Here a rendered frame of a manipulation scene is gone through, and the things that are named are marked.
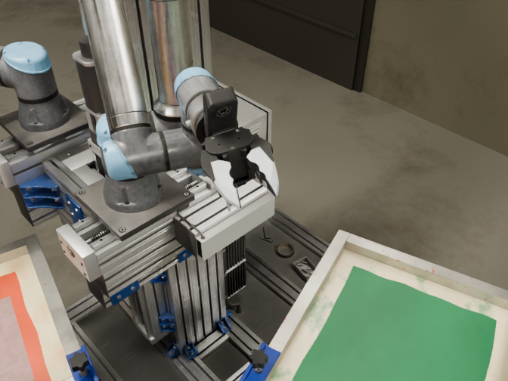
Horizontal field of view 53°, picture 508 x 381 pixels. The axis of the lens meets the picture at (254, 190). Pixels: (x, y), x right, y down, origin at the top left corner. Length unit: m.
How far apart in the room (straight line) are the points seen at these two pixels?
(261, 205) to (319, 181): 1.98
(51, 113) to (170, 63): 0.61
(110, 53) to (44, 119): 0.72
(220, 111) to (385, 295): 0.94
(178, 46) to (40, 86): 0.61
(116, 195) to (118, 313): 1.22
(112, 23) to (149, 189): 0.46
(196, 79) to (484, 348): 1.01
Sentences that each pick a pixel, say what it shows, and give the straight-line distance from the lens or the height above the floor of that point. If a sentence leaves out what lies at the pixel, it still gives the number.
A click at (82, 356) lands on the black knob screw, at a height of 1.06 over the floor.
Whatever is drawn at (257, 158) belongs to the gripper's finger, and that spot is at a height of 1.69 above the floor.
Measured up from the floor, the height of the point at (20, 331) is 0.95.
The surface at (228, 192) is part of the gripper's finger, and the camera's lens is 0.68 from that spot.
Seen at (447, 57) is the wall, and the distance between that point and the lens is 3.93.
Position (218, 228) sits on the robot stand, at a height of 1.17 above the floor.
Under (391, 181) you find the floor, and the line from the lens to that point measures 3.48.
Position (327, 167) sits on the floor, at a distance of 3.51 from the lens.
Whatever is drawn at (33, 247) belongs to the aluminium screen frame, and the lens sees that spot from 1.69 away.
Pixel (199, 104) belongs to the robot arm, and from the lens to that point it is 0.84.
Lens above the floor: 2.11
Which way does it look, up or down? 40 degrees down
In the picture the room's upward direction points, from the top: straight up
